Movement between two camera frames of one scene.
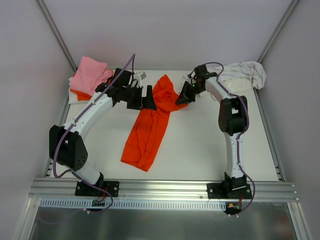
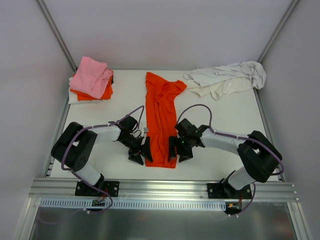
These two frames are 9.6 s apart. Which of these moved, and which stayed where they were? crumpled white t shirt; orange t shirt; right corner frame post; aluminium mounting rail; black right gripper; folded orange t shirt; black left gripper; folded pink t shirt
Moved: black left gripper; black right gripper; orange t shirt
Stayed: aluminium mounting rail; crumpled white t shirt; folded pink t shirt; folded orange t shirt; right corner frame post
